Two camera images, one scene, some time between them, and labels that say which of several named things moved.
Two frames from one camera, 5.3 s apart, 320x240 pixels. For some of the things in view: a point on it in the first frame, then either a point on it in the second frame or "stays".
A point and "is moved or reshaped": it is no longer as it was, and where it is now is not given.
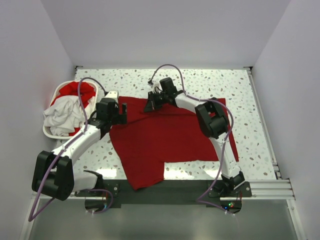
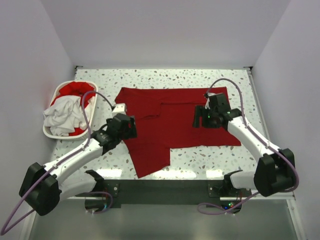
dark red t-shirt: [151, 138] is moved or reshaped
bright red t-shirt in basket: [87, 92] stays
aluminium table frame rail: [280, 189] stays
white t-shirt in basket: [64, 115] stays
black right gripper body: [157, 99] -> [211, 119]
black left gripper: [121, 117] -> [130, 131]
